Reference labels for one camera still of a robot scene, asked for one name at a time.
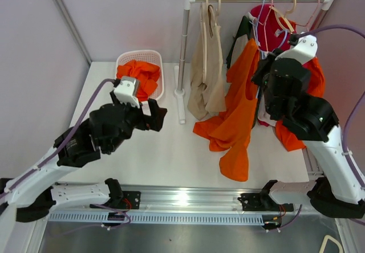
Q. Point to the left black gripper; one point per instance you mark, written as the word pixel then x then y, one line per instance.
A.
pixel 157 117

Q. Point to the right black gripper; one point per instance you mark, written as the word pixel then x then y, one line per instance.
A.
pixel 266 64

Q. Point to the light blue wire hanger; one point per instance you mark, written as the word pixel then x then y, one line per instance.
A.
pixel 269 41

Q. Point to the orange t shirt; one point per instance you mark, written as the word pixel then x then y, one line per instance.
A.
pixel 147 74
pixel 230 130

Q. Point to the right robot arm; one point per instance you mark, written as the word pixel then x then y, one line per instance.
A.
pixel 338 194

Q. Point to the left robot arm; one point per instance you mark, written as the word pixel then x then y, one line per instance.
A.
pixel 36 193

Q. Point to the magenta t shirt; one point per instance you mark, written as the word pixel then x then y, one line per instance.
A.
pixel 266 19

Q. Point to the beige t shirt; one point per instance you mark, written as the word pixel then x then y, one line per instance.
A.
pixel 207 94

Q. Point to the wooden hanger on magenta shirt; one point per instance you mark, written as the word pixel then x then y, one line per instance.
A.
pixel 282 20

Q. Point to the beige shirt wooden hanger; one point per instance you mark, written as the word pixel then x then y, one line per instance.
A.
pixel 218 9

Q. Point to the white garment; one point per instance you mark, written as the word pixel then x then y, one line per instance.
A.
pixel 262 116

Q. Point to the white perforated plastic basket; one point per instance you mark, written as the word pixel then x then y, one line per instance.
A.
pixel 150 56

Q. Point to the dark green garment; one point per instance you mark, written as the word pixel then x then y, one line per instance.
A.
pixel 241 38

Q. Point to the far right orange garment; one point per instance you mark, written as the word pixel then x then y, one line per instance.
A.
pixel 316 88

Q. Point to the clothes rack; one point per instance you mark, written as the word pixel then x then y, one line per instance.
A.
pixel 179 92

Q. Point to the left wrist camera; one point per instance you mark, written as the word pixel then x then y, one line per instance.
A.
pixel 126 91

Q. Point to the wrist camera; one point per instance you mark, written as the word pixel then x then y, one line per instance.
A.
pixel 304 51
pixel 126 91

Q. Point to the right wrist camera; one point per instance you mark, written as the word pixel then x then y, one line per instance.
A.
pixel 304 51

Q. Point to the pink wire hanger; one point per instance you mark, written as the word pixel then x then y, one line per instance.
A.
pixel 306 26

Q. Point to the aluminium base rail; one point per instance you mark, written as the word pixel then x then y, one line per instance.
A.
pixel 185 206

